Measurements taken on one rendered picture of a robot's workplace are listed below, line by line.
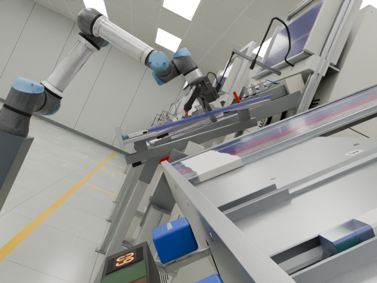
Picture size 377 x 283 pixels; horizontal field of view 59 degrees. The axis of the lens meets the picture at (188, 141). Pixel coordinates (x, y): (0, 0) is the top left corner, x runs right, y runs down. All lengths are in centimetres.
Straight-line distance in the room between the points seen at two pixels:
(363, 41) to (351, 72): 15
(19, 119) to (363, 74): 152
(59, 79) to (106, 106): 863
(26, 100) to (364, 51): 150
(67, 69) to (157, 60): 48
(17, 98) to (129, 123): 874
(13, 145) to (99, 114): 880
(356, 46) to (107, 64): 915
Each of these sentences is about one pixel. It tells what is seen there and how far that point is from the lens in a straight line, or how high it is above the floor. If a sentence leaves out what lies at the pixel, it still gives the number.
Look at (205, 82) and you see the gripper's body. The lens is 151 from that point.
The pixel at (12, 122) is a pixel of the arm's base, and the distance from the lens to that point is 154.
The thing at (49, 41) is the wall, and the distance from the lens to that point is 1082.
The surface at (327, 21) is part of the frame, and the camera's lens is 167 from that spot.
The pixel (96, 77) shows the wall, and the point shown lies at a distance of 1039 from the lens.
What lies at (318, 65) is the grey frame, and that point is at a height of 134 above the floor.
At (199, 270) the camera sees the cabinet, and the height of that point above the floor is 33.
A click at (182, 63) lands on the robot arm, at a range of 149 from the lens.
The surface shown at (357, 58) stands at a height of 147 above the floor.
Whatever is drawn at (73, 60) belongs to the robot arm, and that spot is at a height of 94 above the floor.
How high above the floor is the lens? 76
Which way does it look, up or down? 2 degrees up
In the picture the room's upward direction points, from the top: 24 degrees clockwise
